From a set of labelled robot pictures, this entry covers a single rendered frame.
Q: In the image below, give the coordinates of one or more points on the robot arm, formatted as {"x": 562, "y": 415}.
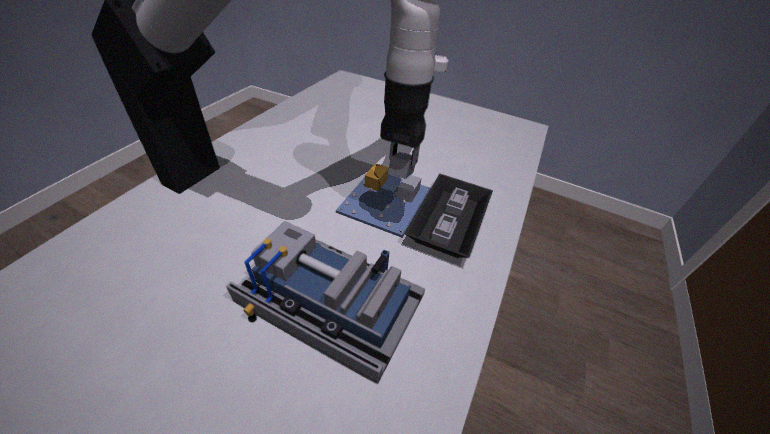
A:
{"x": 173, "y": 25}

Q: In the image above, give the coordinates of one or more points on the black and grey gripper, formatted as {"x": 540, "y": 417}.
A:
{"x": 409, "y": 75}

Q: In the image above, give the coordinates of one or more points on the yellow brass block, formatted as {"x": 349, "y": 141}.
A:
{"x": 376, "y": 177}

